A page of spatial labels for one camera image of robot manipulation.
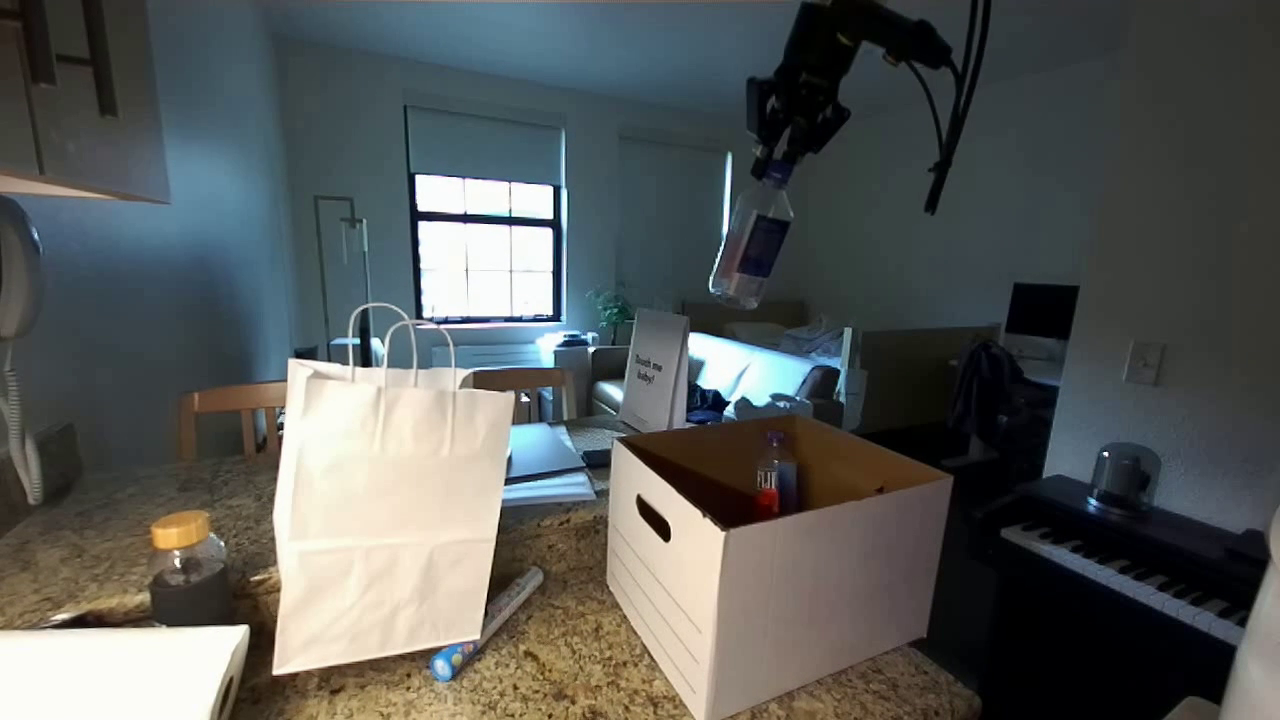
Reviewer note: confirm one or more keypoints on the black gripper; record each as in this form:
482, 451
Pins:
815, 83

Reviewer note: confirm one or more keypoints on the clear bottle blue label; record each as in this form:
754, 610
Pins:
754, 255

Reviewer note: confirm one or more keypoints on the small bottle orange liquid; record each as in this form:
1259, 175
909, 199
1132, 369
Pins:
779, 480

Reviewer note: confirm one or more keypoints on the white cardboard storage box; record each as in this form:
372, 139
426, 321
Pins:
800, 600

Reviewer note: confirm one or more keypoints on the tall covered window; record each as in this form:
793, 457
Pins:
664, 220

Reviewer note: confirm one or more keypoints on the green potted plant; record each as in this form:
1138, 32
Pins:
612, 312

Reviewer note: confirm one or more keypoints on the white printed sign board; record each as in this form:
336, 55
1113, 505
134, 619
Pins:
656, 369

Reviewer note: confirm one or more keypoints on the grey flat panel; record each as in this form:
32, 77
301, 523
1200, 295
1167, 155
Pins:
924, 380

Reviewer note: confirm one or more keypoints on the computer monitor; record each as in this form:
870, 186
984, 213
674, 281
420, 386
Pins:
1041, 311

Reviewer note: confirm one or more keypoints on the white roller blind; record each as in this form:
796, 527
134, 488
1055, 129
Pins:
482, 140

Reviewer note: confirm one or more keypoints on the black framed window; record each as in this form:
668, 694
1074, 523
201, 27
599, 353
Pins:
485, 255

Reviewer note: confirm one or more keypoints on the black office chair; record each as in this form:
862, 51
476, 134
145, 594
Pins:
1001, 400

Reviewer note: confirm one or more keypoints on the wooden dining chair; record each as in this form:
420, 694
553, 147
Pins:
532, 386
235, 400

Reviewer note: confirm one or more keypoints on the grey dining table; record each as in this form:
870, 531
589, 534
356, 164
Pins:
544, 467

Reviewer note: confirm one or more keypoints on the metal floor lamp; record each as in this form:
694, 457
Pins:
340, 220

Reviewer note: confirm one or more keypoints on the grey metal canister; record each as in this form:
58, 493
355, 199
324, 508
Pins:
1123, 476

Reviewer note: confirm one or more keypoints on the white paper shopping bag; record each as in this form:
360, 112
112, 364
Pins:
386, 523

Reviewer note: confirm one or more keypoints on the black digital piano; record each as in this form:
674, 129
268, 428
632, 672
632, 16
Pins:
1105, 600

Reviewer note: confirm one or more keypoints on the clear bottle blue cap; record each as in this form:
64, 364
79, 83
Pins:
448, 660

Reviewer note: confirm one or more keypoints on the small glass jar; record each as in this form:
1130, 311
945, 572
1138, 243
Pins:
196, 572

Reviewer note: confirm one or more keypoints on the white flat board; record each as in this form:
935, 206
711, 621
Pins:
112, 672

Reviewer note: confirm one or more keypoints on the white wall radiator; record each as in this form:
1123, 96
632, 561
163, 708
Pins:
514, 344

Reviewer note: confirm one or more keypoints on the white wall switch plate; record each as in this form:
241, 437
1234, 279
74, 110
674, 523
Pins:
1145, 364

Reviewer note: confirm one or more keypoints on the kitchen wall cabinet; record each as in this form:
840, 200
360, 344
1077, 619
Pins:
80, 134

